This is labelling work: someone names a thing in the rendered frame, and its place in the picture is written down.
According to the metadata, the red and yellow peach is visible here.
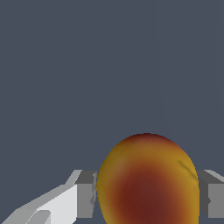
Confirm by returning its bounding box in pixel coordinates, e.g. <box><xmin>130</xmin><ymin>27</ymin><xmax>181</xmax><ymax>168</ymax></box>
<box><xmin>96</xmin><ymin>132</ymin><xmax>201</xmax><ymax>224</ymax></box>

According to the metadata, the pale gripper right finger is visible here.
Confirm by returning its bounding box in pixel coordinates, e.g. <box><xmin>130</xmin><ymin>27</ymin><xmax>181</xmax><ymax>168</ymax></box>
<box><xmin>197</xmin><ymin>169</ymin><xmax>224</xmax><ymax>220</ymax></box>

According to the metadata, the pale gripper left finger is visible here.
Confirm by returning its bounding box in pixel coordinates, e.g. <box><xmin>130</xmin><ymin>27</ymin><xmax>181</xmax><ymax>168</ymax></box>
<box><xmin>1</xmin><ymin>169</ymin><xmax>99</xmax><ymax>224</ymax></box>

